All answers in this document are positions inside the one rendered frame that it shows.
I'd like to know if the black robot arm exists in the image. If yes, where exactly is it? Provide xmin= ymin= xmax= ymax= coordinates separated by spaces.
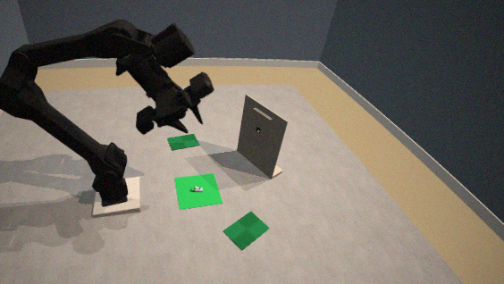
xmin=0 ymin=19 xmax=196 ymax=207

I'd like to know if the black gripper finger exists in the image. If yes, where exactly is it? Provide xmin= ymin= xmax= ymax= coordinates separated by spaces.
xmin=189 ymin=98 xmax=203 ymax=124
xmin=157 ymin=120 xmax=189 ymax=133

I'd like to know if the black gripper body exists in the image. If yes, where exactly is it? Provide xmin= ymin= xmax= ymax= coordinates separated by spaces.
xmin=136 ymin=71 xmax=214 ymax=135

